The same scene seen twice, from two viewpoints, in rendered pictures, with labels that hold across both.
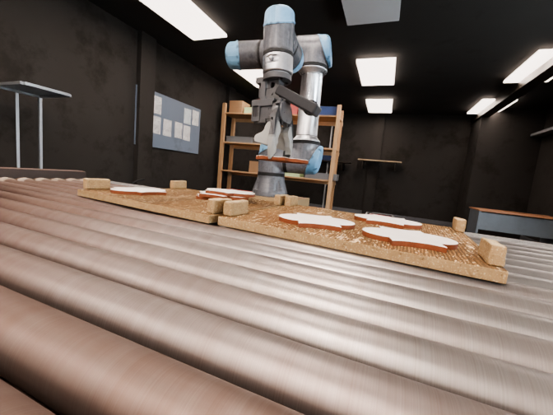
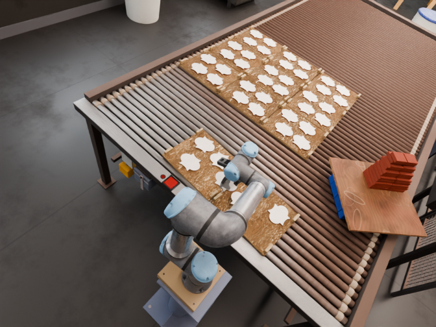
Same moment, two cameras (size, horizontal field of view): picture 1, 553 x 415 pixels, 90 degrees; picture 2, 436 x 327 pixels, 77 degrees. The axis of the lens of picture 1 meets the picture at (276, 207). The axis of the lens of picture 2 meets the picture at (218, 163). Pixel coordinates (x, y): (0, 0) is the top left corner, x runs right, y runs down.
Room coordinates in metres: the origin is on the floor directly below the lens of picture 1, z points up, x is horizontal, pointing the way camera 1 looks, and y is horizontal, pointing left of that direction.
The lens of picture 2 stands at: (1.55, -0.05, 2.31)
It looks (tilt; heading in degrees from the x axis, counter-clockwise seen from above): 53 degrees down; 182
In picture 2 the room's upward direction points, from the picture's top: 20 degrees clockwise
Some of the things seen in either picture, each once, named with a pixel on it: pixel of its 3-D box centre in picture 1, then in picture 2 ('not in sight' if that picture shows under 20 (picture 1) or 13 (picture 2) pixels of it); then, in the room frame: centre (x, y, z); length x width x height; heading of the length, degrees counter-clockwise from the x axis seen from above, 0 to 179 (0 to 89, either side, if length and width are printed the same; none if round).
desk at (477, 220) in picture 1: (510, 230); not in sight; (5.32, -4.55, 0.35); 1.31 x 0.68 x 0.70; 69
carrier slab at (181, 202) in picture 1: (192, 200); (255, 209); (0.73, 0.22, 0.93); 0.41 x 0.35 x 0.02; 64
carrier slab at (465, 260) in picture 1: (353, 226); (205, 162); (0.55, -0.16, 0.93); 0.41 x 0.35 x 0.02; 65
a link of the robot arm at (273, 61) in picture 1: (276, 67); not in sight; (0.72, 0.03, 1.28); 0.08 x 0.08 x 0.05
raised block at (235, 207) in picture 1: (236, 207); not in sight; (0.51, 0.07, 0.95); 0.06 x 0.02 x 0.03; 155
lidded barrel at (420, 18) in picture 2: not in sight; (418, 32); (-4.61, 2.48, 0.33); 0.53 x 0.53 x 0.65
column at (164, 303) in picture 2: not in sight; (185, 294); (1.20, 0.03, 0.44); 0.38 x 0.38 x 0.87; 69
